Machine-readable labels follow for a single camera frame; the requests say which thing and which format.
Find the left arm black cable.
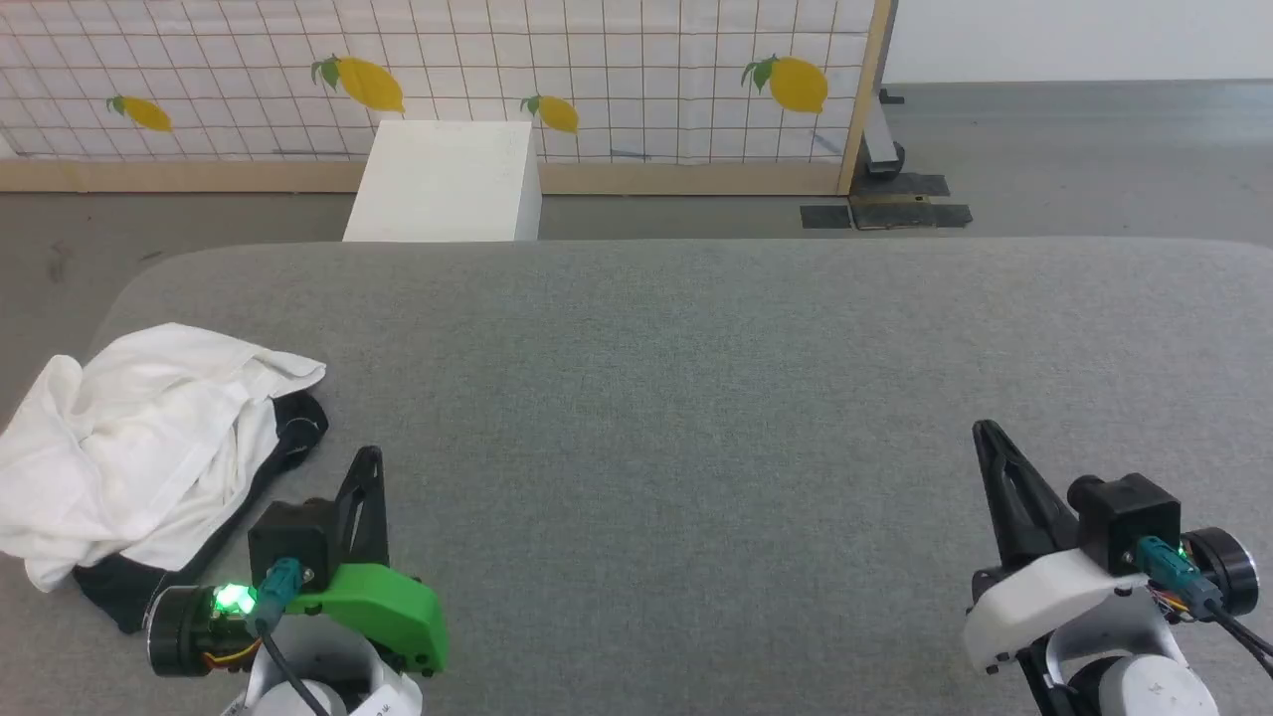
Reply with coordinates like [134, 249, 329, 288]
[251, 557, 331, 716]

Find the white and black shirt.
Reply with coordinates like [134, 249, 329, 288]
[0, 322, 330, 635]

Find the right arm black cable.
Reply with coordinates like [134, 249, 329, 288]
[1134, 536, 1273, 679]

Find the lemon print grid partition panel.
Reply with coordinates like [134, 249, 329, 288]
[0, 0, 899, 196]

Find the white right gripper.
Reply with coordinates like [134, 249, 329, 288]
[962, 419, 1147, 675]

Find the grey partition support foot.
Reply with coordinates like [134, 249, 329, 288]
[859, 87, 909, 181]

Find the white rectangular box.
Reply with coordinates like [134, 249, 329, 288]
[342, 120, 543, 243]

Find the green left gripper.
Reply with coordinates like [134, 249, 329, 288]
[286, 447, 451, 679]

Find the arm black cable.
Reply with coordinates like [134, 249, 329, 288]
[251, 557, 331, 716]
[1134, 536, 1273, 679]

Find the black floor mat patch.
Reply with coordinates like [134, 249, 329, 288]
[861, 173, 952, 198]

